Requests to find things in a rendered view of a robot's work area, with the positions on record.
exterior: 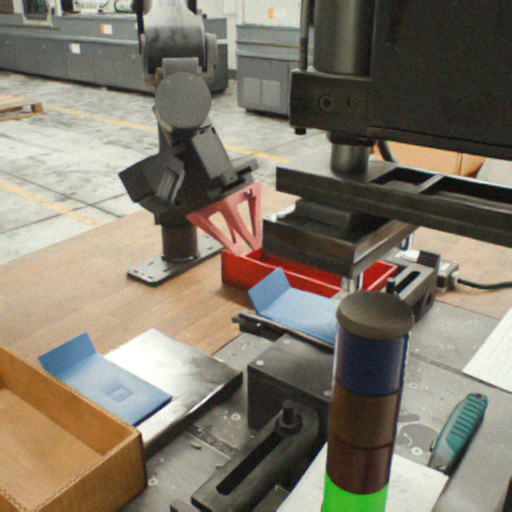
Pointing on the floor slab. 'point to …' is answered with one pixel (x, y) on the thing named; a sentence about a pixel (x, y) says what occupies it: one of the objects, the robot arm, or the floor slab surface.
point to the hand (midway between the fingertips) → (245, 245)
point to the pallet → (18, 106)
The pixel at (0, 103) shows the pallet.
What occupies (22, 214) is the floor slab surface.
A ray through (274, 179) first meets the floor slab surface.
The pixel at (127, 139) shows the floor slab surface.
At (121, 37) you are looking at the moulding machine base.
